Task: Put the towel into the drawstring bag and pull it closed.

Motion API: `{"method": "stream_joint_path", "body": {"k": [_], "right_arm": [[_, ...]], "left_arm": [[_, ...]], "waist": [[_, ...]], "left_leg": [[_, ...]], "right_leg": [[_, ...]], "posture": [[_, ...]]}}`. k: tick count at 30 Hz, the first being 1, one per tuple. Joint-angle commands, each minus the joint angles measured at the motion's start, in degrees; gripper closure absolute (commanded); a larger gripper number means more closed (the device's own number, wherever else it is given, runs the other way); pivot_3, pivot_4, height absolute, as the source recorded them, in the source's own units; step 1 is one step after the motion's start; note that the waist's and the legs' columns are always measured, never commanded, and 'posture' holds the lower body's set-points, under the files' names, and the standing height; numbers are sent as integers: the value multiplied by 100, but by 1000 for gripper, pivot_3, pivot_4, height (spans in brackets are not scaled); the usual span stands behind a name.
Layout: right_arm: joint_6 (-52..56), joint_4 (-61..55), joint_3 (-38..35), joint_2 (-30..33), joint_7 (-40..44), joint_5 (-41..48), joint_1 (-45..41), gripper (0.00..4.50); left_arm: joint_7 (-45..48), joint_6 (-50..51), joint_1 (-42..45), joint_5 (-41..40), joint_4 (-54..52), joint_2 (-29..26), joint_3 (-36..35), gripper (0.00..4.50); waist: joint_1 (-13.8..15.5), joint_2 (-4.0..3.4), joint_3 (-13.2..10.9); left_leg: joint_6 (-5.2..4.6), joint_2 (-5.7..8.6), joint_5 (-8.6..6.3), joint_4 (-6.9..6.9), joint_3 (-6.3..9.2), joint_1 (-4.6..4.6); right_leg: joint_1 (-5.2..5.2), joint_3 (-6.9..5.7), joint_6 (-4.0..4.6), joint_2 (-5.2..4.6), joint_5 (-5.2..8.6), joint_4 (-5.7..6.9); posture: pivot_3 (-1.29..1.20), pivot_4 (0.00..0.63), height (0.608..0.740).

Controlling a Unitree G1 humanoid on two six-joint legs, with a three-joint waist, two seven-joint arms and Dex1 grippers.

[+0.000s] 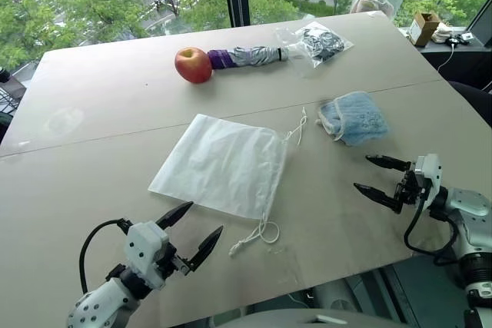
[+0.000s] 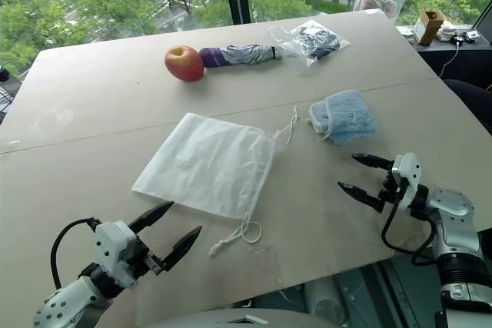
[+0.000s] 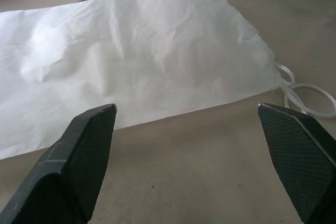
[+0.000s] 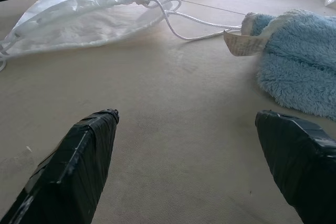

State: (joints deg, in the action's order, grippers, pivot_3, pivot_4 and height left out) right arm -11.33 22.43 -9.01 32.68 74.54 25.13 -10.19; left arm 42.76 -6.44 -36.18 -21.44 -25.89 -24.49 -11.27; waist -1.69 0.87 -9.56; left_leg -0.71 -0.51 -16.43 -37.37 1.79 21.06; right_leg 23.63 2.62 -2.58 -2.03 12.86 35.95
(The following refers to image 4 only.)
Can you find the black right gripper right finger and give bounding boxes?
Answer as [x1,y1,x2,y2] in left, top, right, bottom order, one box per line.
[255,109,336,224]

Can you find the light blue fluffy towel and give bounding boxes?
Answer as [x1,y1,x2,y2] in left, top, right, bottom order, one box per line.
[223,8,336,121]

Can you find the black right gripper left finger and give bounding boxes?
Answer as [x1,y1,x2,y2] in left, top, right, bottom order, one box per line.
[0,108,121,224]

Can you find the white drawstring bag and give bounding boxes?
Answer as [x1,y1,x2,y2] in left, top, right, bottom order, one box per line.
[0,0,242,72]

